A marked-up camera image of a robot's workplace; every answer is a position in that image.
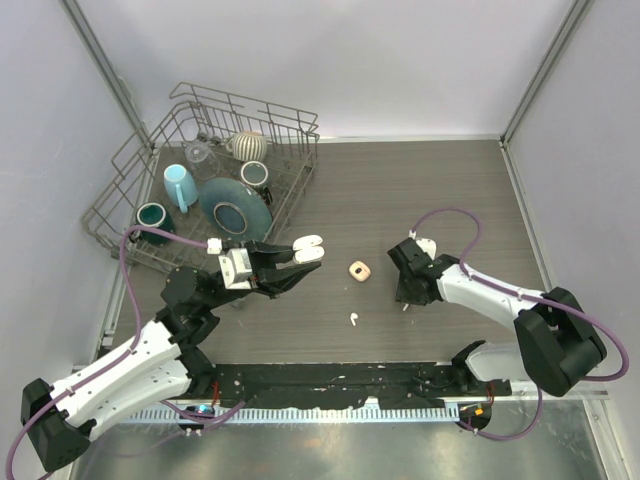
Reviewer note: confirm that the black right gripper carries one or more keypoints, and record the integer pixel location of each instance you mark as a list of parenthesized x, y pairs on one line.
[(404, 296)]

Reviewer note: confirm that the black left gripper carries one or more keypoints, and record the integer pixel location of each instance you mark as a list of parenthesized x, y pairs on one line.
[(265, 276)]

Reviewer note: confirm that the white earbud charging case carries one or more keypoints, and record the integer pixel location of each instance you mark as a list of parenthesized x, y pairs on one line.
[(308, 249)]

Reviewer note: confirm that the beige earbud charging case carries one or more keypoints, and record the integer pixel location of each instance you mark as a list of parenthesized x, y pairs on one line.
[(359, 271)]

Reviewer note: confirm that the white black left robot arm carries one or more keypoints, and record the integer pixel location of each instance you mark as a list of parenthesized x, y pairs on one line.
[(162, 360)]

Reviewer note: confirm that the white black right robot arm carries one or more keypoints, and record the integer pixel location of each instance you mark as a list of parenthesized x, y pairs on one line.
[(555, 346)]

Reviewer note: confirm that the teal ceramic plate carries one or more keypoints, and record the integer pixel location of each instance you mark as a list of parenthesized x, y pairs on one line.
[(235, 211)]

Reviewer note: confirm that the white rimmed teal cup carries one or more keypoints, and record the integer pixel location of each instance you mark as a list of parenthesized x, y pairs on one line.
[(254, 174)]

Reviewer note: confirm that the light blue mug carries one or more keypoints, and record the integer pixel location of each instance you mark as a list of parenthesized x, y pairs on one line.
[(180, 187)]

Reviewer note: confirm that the clear drinking glass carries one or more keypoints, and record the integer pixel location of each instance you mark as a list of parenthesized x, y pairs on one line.
[(201, 160)]

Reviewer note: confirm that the striped beige mug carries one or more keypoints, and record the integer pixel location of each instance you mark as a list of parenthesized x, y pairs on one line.
[(247, 146)]

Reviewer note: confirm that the dark green mug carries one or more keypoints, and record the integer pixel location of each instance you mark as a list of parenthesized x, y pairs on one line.
[(153, 215)]

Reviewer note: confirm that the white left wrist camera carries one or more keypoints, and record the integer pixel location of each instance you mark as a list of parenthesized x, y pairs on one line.
[(234, 263)]

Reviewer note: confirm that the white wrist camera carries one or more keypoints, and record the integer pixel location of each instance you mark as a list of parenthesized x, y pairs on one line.
[(234, 263), (428, 246)]

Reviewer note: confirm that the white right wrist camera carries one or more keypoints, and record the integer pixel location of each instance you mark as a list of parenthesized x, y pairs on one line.
[(428, 246)]

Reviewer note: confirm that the grey wire dish rack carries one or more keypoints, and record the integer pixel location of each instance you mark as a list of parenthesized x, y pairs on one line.
[(211, 116)]

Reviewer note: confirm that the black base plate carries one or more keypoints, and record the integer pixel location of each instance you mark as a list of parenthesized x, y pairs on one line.
[(338, 386)]

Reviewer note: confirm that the white cable duct strip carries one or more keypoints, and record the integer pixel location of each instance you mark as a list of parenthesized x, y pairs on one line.
[(369, 413)]

